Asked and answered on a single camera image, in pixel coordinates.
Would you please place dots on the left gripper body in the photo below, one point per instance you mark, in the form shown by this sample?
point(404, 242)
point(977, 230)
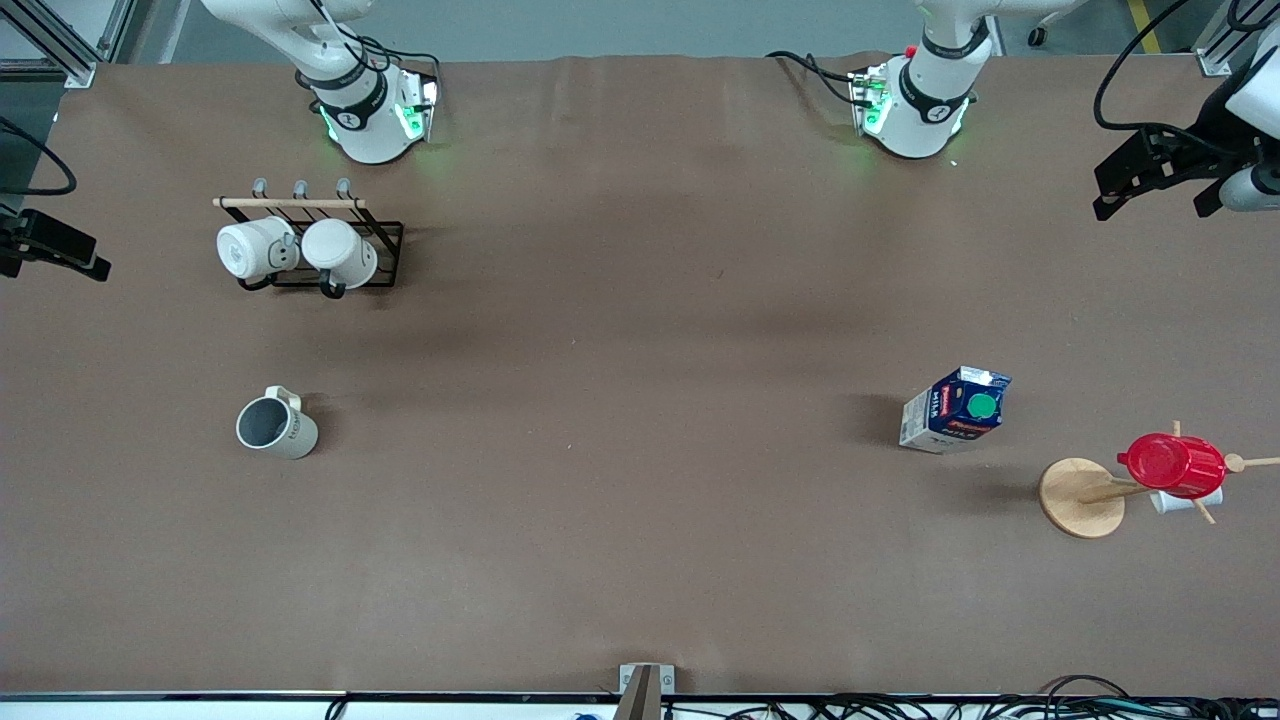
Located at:
point(1203, 143)

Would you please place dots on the blue and white milk carton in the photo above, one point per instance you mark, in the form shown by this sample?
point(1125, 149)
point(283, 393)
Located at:
point(955, 411)

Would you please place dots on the white mug with grey inside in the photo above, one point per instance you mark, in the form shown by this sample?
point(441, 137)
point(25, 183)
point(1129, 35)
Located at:
point(277, 427)

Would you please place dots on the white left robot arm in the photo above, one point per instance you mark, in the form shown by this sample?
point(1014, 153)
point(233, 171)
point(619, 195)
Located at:
point(925, 95)

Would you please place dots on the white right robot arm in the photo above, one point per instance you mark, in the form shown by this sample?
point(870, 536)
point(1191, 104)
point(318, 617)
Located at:
point(365, 110)

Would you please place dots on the red cup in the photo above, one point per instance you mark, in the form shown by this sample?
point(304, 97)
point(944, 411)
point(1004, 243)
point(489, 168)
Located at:
point(1175, 465)

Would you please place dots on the small white cup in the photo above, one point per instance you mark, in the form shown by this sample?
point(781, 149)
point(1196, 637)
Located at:
point(1180, 502)

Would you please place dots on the black caster wheel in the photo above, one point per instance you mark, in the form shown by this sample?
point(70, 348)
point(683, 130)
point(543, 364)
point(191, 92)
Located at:
point(1040, 36)

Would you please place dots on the white mug with grey print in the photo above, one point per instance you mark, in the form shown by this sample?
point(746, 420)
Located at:
point(250, 249)

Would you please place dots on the plain white mug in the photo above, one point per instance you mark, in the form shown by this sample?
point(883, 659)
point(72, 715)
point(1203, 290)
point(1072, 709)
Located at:
point(340, 252)

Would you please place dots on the wooden mug tree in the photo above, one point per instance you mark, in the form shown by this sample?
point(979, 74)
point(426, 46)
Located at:
point(1082, 497)

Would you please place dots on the brown table cover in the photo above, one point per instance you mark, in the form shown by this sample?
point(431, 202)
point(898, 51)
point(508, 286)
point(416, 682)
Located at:
point(640, 400)

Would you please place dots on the aluminium frame post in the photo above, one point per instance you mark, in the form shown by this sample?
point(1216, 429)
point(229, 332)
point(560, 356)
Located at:
point(55, 40)
point(1225, 40)

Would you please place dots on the grey metal bracket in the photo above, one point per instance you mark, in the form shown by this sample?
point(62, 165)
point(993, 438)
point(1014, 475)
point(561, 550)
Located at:
point(646, 682)

